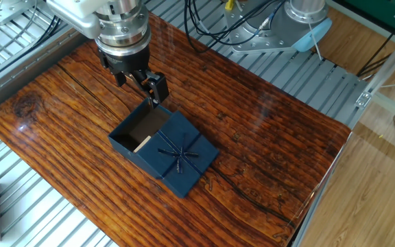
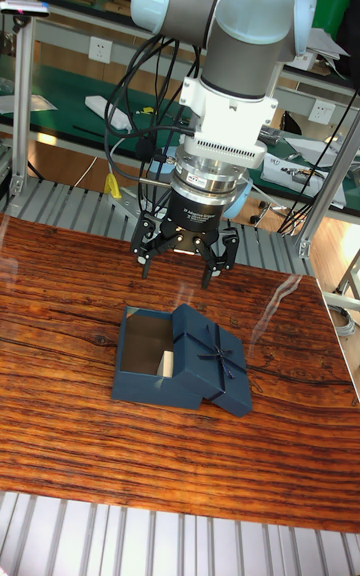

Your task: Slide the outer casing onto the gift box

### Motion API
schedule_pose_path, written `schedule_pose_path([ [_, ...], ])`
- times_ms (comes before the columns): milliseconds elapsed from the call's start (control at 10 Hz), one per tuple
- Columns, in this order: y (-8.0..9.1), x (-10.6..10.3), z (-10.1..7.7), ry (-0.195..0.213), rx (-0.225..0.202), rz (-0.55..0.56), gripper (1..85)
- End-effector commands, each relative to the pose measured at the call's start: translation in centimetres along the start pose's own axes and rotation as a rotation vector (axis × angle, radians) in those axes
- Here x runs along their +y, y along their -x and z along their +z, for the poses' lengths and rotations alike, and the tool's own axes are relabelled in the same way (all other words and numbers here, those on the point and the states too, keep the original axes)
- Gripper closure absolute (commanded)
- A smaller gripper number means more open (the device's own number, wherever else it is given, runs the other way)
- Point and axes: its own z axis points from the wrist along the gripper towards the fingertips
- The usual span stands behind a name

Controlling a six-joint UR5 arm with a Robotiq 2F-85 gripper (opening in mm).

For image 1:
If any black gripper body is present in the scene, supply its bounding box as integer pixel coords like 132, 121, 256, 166
97, 45, 150, 75

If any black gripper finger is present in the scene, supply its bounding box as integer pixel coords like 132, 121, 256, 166
128, 70, 170, 106
114, 73, 128, 87

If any blue gift box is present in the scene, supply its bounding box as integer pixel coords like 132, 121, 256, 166
107, 98, 173, 162

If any blue ribboned casing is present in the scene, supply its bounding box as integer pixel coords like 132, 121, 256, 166
134, 110, 220, 199

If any small beige card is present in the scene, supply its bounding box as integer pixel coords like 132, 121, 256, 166
132, 135, 152, 154

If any wood grain table mat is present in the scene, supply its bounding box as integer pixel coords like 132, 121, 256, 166
0, 12, 352, 247

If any silver perforated mounting plate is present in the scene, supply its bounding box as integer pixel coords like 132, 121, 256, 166
0, 0, 36, 27

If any silver finned wrist camera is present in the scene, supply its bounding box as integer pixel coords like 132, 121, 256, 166
50, 8, 102, 39

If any black cable pair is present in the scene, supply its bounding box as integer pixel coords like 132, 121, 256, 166
0, 15, 63, 86

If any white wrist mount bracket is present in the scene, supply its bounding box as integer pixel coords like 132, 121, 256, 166
46, 0, 116, 20

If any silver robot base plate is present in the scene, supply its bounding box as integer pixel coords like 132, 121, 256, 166
223, 0, 322, 54

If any grey metal frame rail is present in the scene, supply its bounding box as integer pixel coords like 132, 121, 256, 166
0, 25, 91, 119

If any white cable tie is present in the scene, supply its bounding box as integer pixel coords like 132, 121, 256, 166
308, 22, 324, 62

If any thin black floor cable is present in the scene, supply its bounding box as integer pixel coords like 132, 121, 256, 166
357, 13, 395, 77

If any aluminium frame post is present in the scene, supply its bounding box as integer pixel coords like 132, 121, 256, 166
355, 23, 395, 110

